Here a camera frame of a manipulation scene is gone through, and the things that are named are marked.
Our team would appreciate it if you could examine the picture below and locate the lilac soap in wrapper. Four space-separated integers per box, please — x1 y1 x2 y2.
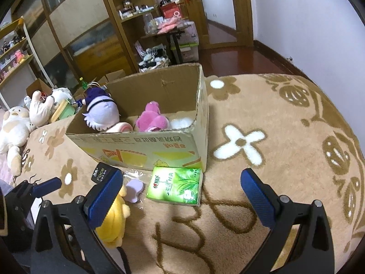
124 179 145 203

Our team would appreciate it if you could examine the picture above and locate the beige floral blanket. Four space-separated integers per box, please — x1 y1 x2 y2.
16 74 364 273

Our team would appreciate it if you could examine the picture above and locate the pink plush bear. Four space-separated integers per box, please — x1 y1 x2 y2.
136 101 169 132

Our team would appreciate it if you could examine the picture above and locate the cardboard box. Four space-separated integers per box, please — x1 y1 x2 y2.
66 63 209 170

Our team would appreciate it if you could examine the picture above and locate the wooden door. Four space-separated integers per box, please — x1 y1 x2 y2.
179 0 210 50

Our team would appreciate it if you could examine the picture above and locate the purple haired plush doll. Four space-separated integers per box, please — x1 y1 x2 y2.
76 87 119 131

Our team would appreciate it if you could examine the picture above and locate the small black side table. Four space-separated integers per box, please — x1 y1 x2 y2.
140 24 193 65

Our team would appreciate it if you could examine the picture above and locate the white bunny plush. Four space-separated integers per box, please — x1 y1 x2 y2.
29 90 55 127

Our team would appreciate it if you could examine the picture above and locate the white duck plush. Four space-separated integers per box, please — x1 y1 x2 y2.
1 106 36 177

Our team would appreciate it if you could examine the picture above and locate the white storage bin green lid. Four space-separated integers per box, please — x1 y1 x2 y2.
170 21 199 64

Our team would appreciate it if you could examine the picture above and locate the green glass bottle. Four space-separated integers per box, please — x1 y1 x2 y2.
79 77 88 90

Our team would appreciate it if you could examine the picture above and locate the green tissue pack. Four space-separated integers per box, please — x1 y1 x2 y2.
146 167 203 207

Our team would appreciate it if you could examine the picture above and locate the white wooden toy shelf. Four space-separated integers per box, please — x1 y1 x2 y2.
1 17 54 110

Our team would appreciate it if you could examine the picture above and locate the white fluffy plush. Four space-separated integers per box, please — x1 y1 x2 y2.
169 117 194 130

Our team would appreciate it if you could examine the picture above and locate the red box white logo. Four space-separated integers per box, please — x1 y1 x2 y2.
160 2 183 18

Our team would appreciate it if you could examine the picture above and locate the pink swirl roll plush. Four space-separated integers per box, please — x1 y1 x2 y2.
106 122 133 133

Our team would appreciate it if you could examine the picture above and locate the wooden wardrobe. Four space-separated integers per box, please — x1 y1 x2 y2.
10 0 156 90

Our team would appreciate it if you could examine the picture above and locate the black face product box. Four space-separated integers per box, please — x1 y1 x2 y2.
91 162 114 184

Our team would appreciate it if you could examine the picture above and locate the green yellow plush bag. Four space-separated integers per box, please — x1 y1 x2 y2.
50 100 76 123

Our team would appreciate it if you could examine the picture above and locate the wicker basket with items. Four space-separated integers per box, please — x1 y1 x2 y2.
138 55 170 72

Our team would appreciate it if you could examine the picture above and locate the yellow plush toy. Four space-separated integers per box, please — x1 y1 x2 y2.
95 186 130 248

